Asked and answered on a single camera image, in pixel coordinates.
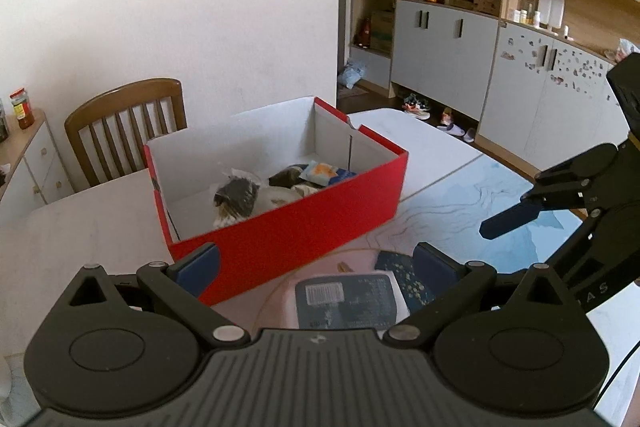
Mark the dark seaweed snack packet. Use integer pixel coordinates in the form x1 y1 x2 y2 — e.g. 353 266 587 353
268 164 308 188

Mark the dark blue patterned packet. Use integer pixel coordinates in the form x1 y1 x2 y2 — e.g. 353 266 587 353
374 251 434 314

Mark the wooden chair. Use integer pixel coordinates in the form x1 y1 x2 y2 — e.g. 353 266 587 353
64 78 186 186

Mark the red sauce jar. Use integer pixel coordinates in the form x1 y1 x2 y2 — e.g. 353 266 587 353
10 88 35 130

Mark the blue patterned table mat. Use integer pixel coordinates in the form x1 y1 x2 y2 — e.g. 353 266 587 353
337 143 639 426

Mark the red cardboard box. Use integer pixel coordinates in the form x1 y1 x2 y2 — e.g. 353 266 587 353
144 98 409 306

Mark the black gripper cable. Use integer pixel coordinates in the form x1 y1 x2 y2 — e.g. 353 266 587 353
594 345 640 413

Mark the silver foil snack packet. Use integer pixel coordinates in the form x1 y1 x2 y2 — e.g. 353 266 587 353
213 168 265 230

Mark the white side cabinet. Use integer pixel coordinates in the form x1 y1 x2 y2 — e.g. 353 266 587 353
0 108 75 225

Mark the blue soda biscuit packet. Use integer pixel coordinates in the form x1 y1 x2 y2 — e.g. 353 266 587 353
299 160 357 187

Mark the white pack with dark label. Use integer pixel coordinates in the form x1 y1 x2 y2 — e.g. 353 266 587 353
281 271 409 333

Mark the wood and grey wall cabinet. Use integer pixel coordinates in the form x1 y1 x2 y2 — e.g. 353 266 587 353
342 0 639 169

